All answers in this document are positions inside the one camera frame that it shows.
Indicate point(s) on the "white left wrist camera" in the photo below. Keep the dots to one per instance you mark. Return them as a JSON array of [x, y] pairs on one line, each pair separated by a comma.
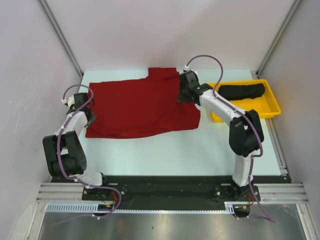
[[69, 102]]

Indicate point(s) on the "rolled black t shirt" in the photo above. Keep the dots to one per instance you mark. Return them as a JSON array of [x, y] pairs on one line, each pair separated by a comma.
[[241, 92]]

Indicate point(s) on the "white slotted cable duct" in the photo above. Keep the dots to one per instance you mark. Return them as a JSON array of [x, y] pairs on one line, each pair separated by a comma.
[[99, 208]]

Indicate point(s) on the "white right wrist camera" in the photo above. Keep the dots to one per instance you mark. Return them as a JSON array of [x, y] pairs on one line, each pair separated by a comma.
[[187, 68]]

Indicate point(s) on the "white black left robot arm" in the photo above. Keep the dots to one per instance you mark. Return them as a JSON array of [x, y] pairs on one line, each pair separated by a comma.
[[65, 157]]

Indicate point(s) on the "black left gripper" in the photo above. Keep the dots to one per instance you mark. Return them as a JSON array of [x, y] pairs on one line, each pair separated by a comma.
[[91, 120]]

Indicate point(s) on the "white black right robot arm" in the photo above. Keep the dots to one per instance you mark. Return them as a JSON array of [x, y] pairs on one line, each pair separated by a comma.
[[245, 130]]

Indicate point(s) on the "aluminium frame rail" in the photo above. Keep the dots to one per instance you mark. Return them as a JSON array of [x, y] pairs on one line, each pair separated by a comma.
[[278, 193]]

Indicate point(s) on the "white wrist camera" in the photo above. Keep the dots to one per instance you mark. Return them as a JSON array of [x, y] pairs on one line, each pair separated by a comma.
[[187, 68], [69, 102]]

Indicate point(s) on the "red t shirt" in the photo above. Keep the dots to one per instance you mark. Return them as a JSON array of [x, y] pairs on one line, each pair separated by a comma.
[[140, 108]]

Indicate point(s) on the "yellow plastic tray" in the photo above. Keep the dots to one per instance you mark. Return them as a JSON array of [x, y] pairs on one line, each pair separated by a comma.
[[266, 105]]

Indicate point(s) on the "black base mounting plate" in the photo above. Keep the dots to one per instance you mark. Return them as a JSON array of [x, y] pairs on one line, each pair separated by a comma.
[[166, 186]]

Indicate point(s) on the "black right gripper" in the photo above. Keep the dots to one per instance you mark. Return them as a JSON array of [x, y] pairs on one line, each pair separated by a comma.
[[181, 98]]

